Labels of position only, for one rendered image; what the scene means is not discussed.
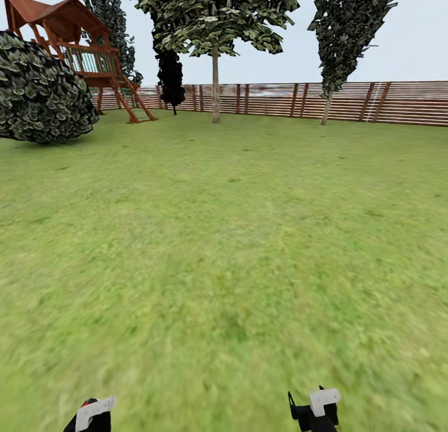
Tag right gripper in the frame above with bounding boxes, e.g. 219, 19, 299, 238
290, 397, 338, 432

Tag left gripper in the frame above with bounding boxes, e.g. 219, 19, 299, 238
63, 410, 111, 432

